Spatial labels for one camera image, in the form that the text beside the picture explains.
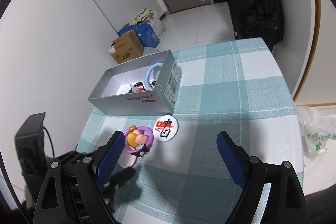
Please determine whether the red-rimmed round pin badge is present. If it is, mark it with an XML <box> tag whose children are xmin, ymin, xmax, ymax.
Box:
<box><xmin>117</xmin><ymin>151</ymin><xmax>138</xmax><ymax>169</ymax></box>

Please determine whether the purple ring bracelet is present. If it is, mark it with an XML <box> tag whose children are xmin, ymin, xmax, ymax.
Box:
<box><xmin>123</xmin><ymin>126</ymin><xmax>155</xmax><ymax>155</ymax></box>

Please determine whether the light blue ring bracelet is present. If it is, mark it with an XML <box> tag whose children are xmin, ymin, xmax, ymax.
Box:
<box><xmin>144</xmin><ymin>62</ymin><xmax>165</xmax><ymax>91</ymax></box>

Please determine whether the small red hair clip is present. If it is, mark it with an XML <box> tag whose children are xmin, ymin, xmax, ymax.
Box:
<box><xmin>136</xmin><ymin>86</ymin><xmax>146</xmax><ymax>92</ymax></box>

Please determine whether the white round China badge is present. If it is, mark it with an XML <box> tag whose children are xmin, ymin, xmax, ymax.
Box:
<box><xmin>153</xmin><ymin>115</ymin><xmax>179</xmax><ymax>142</ymax></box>

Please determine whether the teal plaid tablecloth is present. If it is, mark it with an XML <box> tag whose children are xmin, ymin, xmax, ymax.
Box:
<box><xmin>77</xmin><ymin>38</ymin><xmax>303</xmax><ymax>223</ymax></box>

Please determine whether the silver cardboard box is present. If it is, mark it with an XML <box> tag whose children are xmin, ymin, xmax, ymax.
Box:
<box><xmin>88</xmin><ymin>50</ymin><xmax>182</xmax><ymax>116</ymax></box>

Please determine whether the white green plastic bag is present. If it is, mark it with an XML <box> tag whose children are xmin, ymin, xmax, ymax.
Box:
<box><xmin>297</xmin><ymin>106</ymin><xmax>335</xmax><ymax>159</ymax></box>

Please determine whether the brown cardboard box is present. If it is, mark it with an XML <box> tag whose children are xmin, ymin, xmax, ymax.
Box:
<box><xmin>108</xmin><ymin>31</ymin><xmax>143</xmax><ymax>64</ymax></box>

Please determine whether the blue cardboard box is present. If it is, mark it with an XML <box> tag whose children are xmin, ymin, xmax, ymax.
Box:
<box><xmin>117</xmin><ymin>24</ymin><xmax>159</xmax><ymax>48</ymax></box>

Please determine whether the white cloth bag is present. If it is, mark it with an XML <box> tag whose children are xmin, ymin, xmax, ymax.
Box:
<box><xmin>132</xmin><ymin>8</ymin><xmax>167</xmax><ymax>39</ymax></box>

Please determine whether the black cable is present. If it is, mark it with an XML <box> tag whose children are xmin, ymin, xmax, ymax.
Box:
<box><xmin>43</xmin><ymin>126</ymin><xmax>56</xmax><ymax>159</ymax></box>

